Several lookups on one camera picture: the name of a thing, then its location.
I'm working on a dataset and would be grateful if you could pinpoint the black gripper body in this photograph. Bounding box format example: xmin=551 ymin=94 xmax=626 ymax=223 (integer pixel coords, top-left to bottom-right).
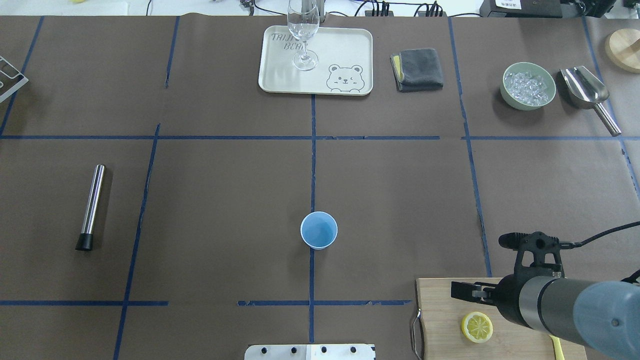
xmin=478 ymin=274 xmax=528 ymax=326

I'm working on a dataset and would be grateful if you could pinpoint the clear wine glass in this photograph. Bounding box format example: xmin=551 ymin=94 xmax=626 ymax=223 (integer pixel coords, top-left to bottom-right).
xmin=286 ymin=0 xmax=320 ymax=71

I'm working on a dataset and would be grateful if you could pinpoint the black box device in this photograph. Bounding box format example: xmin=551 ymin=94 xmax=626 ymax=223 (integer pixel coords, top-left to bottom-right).
xmin=478 ymin=0 xmax=582 ymax=19

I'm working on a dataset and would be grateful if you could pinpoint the yellow plastic knife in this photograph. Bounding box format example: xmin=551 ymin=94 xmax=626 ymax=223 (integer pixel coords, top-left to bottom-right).
xmin=549 ymin=335 xmax=565 ymax=360

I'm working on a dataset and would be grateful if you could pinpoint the round wooden stand base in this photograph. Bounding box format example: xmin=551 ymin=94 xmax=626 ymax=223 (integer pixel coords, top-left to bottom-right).
xmin=605 ymin=28 xmax=640 ymax=74

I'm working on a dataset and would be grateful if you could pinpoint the grey folded cloth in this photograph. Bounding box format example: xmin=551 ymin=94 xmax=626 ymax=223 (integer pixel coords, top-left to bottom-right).
xmin=390 ymin=48 xmax=444 ymax=92

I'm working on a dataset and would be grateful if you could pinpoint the steel ice scoop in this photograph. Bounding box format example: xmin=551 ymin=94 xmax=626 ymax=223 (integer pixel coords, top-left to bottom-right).
xmin=559 ymin=65 xmax=622 ymax=137

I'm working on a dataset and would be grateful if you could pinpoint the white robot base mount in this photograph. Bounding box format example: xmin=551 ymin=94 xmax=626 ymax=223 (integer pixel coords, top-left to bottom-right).
xmin=244 ymin=343 xmax=377 ymax=360

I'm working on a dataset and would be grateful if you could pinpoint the wooden cutting board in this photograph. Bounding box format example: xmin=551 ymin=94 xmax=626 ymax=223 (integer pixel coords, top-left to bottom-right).
xmin=416 ymin=278 xmax=586 ymax=360

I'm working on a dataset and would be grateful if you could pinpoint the cream bear tray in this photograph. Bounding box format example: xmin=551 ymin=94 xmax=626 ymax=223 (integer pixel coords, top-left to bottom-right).
xmin=258 ymin=25 xmax=374 ymax=96

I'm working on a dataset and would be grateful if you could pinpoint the steel muddler black tip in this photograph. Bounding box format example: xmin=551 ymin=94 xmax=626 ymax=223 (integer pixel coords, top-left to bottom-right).
xmin=75 ymin=164 xmax=106 ymax=252

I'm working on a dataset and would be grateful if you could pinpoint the light blue plastic cup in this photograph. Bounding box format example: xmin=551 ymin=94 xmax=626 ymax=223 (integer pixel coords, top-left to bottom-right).
xmin=300 ymin=210 xmax=339 ymax=250

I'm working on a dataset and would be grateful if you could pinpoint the yellow lemon half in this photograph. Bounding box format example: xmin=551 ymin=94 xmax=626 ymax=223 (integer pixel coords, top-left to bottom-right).
xmin=461 ymin=311 xmax=494 ymax=344

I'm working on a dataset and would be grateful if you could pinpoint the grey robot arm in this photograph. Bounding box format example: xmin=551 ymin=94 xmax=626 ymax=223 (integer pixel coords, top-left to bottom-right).
xmin=450 ymin=275 xmax=640 ymax=360

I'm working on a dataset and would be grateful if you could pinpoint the green bowl of ice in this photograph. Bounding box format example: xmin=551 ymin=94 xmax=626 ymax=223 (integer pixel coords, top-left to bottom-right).
xmin=499 ymin=62 xmax=557 ymax=111

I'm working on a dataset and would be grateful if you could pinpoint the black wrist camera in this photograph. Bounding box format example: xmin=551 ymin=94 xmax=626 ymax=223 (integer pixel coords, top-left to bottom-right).
xmin=498 ymin=231 xmax=565 ymax=281

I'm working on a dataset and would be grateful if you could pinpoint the white wire cup rack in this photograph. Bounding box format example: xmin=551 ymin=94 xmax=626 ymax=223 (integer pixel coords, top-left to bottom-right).
xmin=0 ymin=56 xmax=29 ymax=103

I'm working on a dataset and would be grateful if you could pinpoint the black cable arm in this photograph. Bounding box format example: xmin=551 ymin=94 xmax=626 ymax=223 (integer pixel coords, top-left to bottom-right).
xmin=560 ymin=221 xmax=640 ymax=284

